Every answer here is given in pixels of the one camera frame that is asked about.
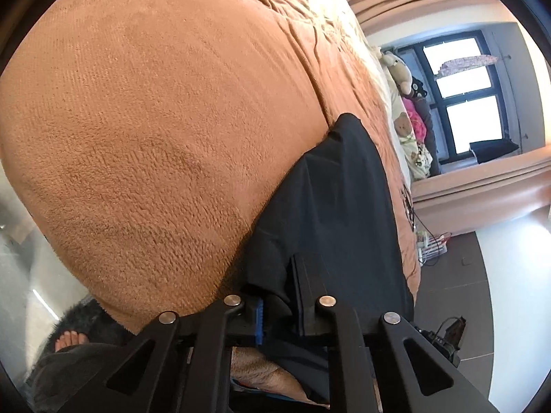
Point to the cream blanket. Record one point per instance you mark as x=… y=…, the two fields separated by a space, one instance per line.
x=384 y=88

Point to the dark hanging garment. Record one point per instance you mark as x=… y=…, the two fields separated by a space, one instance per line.
x=495 y=150

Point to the floral hanging garment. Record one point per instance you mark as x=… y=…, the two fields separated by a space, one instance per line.
x=465 y=63

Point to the grey pillow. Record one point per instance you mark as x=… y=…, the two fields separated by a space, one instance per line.
x=430 y=137

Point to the orange blanket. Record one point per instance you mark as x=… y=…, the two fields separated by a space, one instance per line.
x=150 y=116

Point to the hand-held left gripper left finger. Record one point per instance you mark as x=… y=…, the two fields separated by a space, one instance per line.
x=259 y=322

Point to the black framed window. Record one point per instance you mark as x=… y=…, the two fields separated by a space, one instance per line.
x=469 y=116

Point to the dark fuzzy rug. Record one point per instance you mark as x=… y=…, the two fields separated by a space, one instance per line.
x=94 y=318

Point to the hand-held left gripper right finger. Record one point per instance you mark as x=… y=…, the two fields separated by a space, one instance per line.
x=312 y=292

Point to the person's bare foot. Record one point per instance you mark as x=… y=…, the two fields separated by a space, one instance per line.
x=69 y=340

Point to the black pants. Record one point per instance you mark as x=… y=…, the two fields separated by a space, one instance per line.
x=335 y=206

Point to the bear print quilt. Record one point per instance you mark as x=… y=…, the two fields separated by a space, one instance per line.
x=409 y=146

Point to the black plush toy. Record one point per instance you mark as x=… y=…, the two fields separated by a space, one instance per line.
x=417 y=90

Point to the person's leg in grey pants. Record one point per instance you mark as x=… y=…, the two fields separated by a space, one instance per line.
x=73 y=374

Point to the beige plush toy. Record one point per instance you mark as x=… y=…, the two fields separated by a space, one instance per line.
x=400 y=73

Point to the pink cloth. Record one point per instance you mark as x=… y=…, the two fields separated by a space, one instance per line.
x=414 y=116

